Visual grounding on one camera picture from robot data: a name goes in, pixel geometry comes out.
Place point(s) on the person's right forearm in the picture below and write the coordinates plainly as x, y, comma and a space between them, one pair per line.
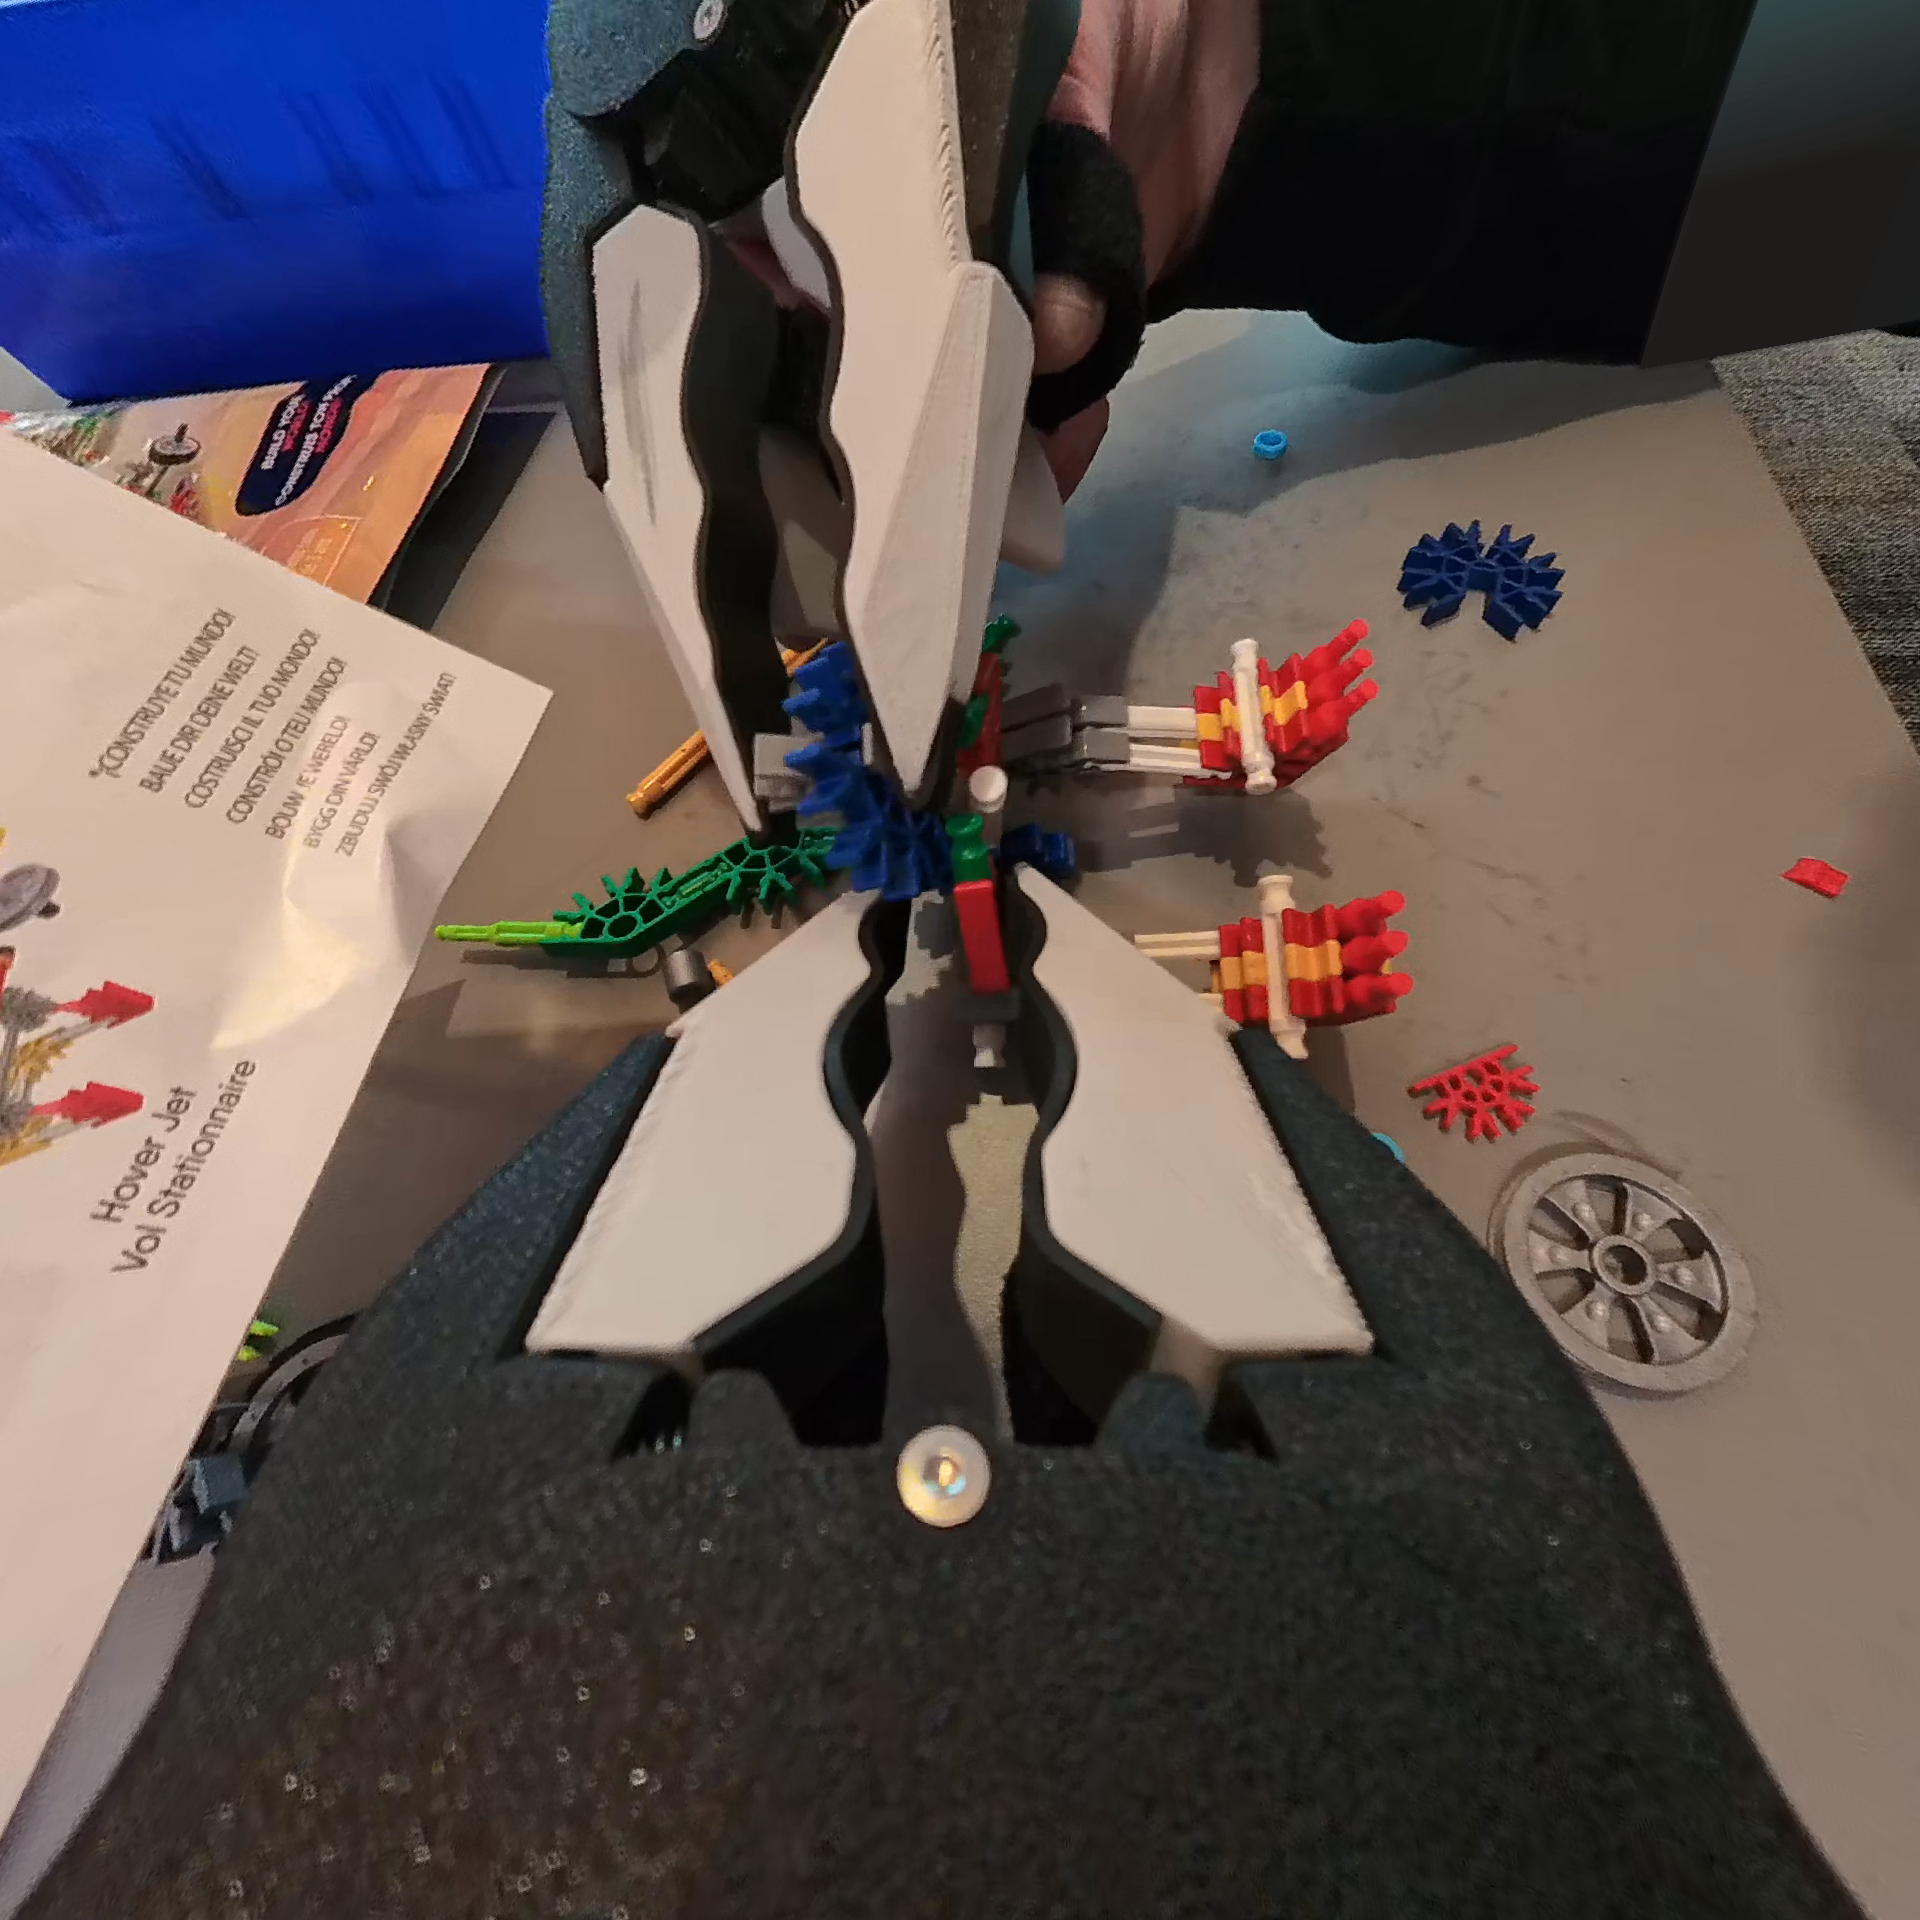
1423, 181

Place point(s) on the green connector with lime rod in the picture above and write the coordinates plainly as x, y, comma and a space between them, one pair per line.
647, 907

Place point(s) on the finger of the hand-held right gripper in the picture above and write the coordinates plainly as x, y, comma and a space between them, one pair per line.
916, 449
647, 420

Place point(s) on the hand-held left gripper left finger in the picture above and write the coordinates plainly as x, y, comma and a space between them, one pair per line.
721, 1173

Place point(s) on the small red toy clip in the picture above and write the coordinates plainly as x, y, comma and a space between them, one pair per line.
1816, 875

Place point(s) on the dark blue toy connector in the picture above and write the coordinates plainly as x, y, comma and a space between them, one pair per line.
1478, 583

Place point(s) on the black toy wheel grey connector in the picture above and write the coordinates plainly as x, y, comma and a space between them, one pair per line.
201, 1510

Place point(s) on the red snowflake toy connector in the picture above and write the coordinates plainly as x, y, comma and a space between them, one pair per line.
1478, 1099

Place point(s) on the person's right hand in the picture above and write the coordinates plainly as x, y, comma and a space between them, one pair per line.
1154, 116

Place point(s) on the small grey toy cylinder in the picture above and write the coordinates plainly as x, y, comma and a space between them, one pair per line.
692, 975

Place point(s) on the white printed instruction sheet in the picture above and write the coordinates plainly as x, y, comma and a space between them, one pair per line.
224, 746

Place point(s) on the colourful toy construction model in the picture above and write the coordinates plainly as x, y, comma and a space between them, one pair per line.
886, 850

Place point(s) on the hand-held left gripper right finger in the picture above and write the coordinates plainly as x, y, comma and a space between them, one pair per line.
1188, 1189

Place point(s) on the blue plastic bin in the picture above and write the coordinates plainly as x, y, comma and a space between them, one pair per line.
224, 193

